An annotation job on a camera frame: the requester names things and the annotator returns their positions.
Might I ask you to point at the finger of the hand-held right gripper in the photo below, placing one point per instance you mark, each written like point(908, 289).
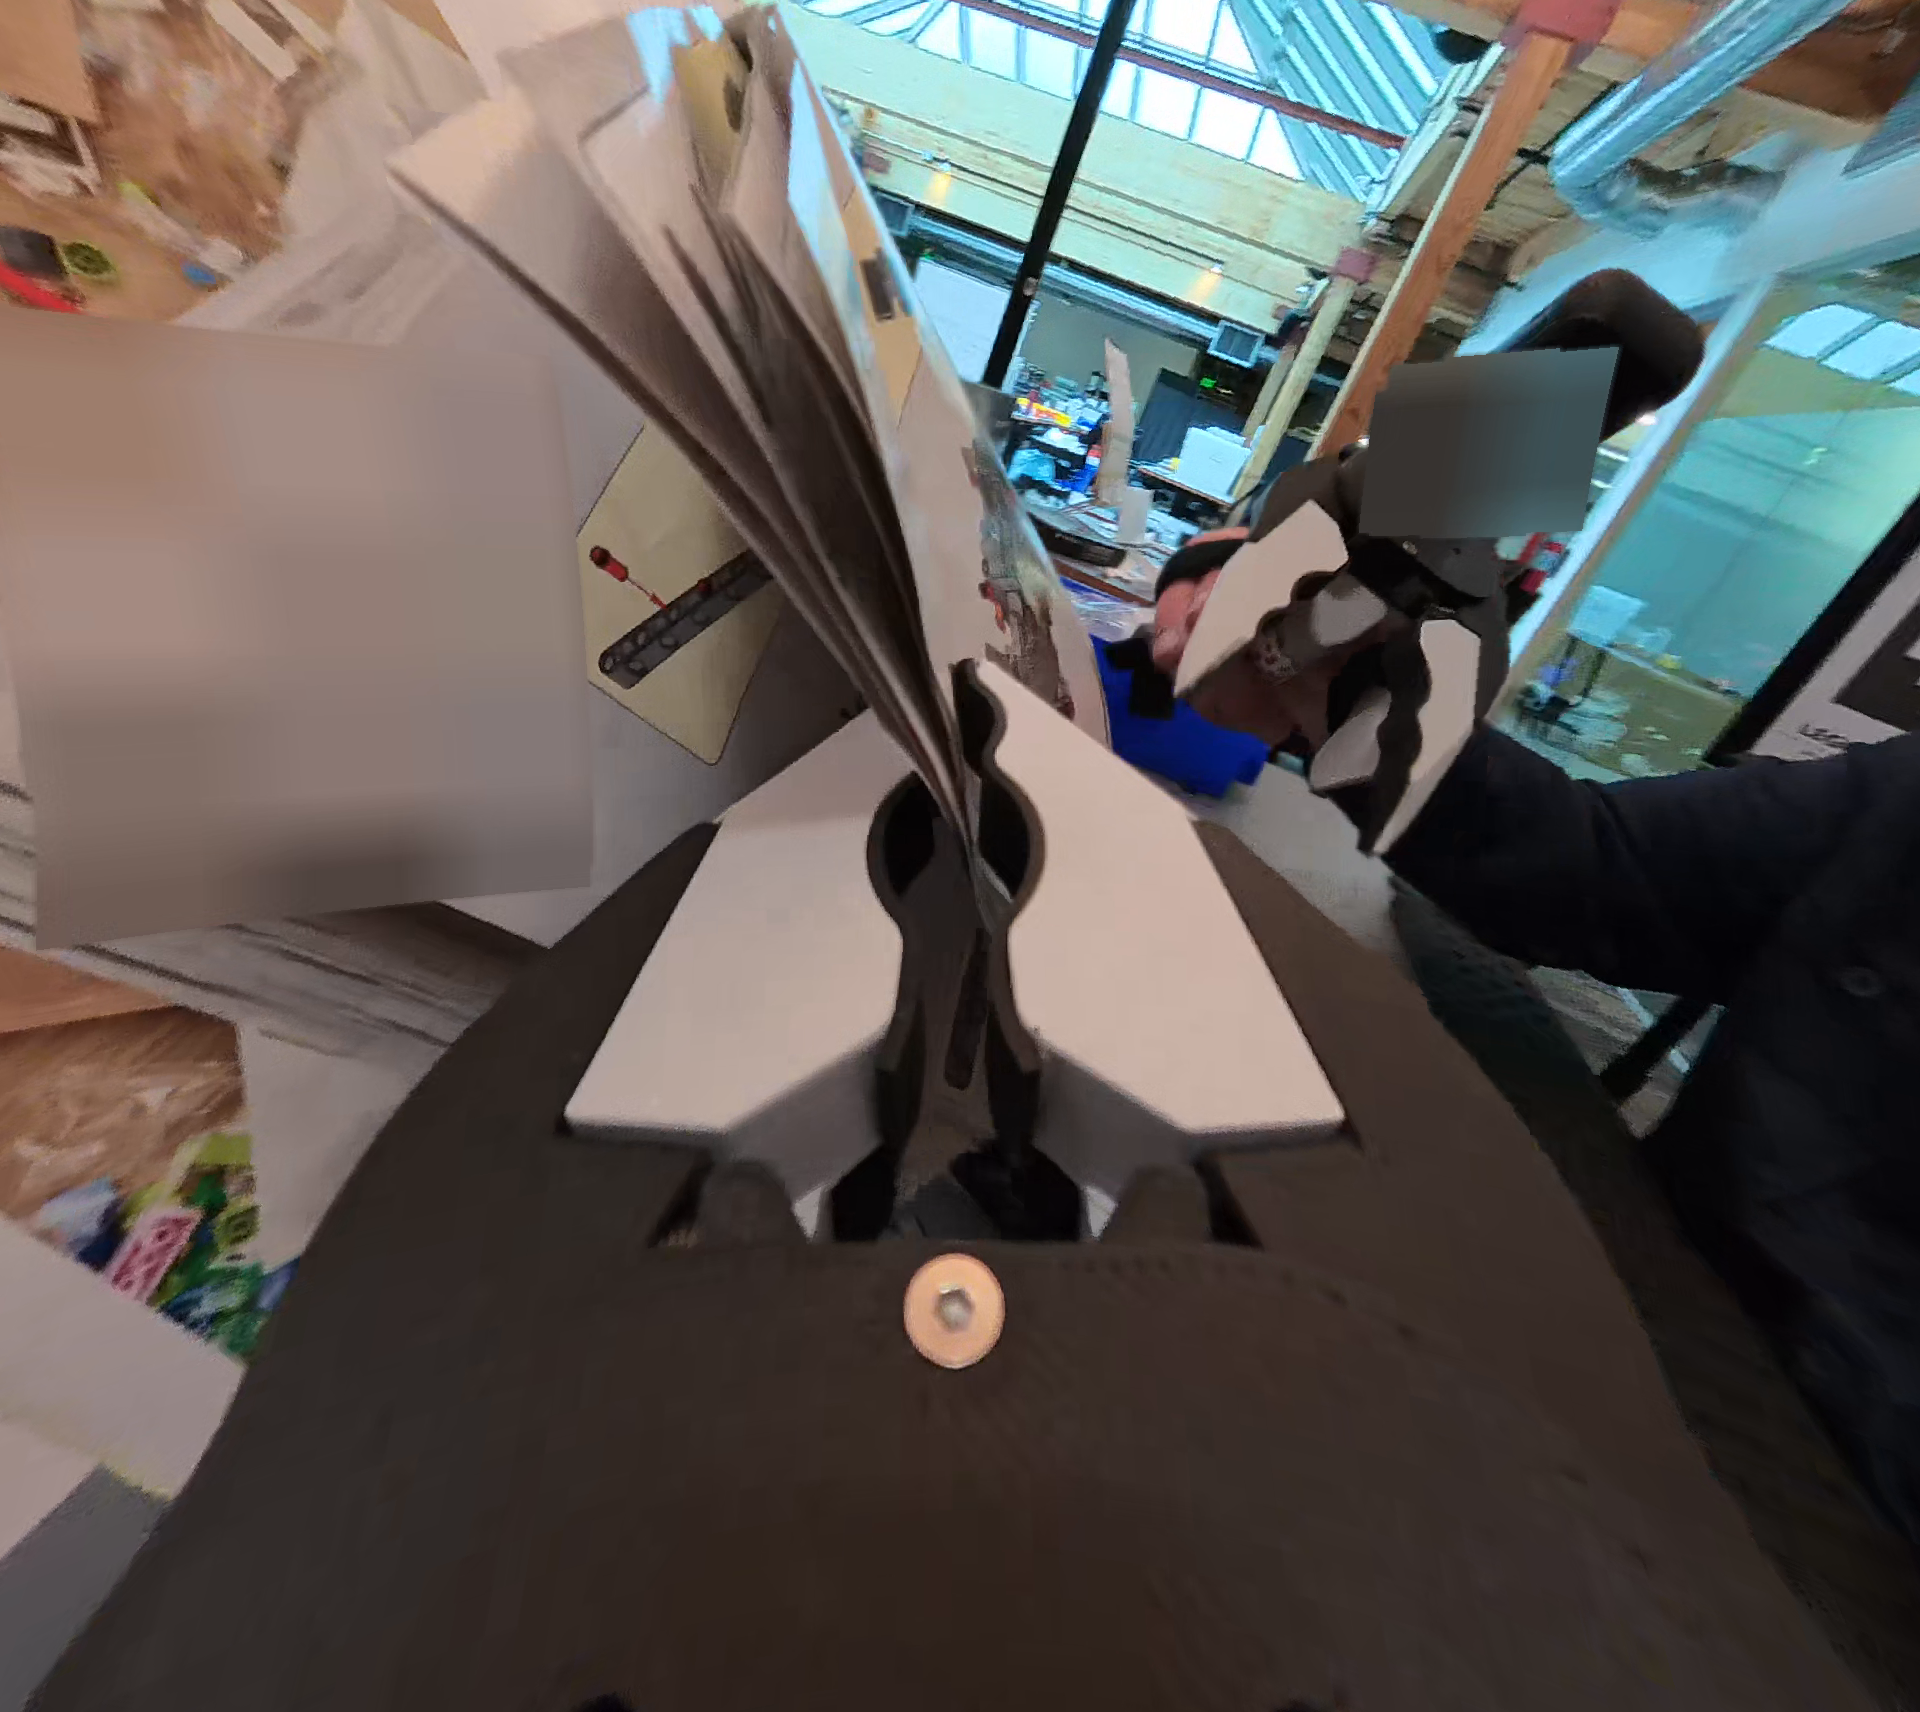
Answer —
point(1260, 587)
point(1441, 707)

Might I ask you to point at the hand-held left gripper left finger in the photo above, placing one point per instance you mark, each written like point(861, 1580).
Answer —
point(734, 976)

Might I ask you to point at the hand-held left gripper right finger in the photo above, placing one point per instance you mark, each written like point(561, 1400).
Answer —
point(1170, 992)

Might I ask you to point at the thick lego instruction booklet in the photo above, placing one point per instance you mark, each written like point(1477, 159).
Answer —
point(630, 242)

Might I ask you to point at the person's right forearm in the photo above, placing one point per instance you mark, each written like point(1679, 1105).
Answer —
point(1620, 842)

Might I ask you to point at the person's right hand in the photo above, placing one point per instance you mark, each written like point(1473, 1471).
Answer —
point(1208, 640)

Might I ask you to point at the blue plastic bin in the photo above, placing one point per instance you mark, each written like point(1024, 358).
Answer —
point(1184, 753)

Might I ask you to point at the cluttered background workbench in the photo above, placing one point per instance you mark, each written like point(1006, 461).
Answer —
point(1080, 436)

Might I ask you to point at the black perforated mat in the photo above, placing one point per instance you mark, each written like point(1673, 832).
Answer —
point(1514, 1066)

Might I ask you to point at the black stand pole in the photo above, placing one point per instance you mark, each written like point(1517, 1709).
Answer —
point(1080, 123)

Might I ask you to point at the person's dark clothing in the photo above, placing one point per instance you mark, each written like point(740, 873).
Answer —
point(1831, 1216)

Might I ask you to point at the large printed task sheet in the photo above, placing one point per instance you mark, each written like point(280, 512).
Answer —
point(301, 242)

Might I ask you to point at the wooden ceiling post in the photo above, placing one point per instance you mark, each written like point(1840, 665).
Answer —
point(1441, 226)

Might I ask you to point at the silver ventilation duct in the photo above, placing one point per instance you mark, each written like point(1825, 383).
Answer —
point(1724, 32)

